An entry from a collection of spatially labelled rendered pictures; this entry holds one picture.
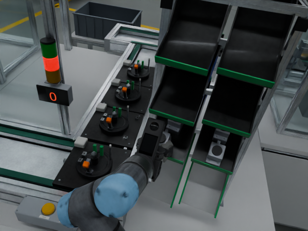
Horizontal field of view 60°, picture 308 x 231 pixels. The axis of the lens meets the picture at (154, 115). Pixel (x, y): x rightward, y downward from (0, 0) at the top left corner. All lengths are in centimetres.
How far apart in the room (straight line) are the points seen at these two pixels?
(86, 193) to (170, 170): 46
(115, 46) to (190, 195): 141
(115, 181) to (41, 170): 71
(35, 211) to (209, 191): 60
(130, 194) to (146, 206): 62
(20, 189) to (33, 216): 13
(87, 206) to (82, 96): 113
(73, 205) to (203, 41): 49
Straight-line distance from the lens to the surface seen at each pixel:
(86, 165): 98
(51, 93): 106
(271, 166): 169
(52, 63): 99
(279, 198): 194
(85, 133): 123
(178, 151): 85
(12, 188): 111
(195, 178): 99
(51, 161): 121
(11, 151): 130
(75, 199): 59
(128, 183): 52
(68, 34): 210
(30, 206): 105
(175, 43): 70
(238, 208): 122
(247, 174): 135
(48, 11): 96
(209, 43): 70
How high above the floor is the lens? 182
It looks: 39 degrees down
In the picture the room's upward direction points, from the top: 8 degrees clockwise
